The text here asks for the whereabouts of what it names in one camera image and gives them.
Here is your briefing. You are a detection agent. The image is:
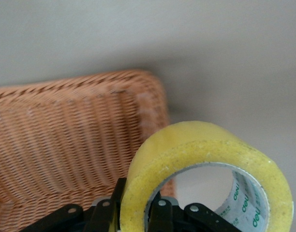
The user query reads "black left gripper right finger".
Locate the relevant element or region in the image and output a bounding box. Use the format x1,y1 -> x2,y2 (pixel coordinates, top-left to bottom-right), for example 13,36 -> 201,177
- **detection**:
148,197 -> 238,232

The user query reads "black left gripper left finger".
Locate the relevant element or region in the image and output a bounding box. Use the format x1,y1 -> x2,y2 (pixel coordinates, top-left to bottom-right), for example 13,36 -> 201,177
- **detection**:
19,177 -> 128,232

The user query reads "yellow packing tape roll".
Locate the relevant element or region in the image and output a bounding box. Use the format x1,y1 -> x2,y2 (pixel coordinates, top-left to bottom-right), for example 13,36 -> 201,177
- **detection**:
120,120 -> 295,232

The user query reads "brown wicker basket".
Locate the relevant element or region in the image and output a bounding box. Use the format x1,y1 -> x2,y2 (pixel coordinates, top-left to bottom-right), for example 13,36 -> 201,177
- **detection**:
0,69 -> 177,232

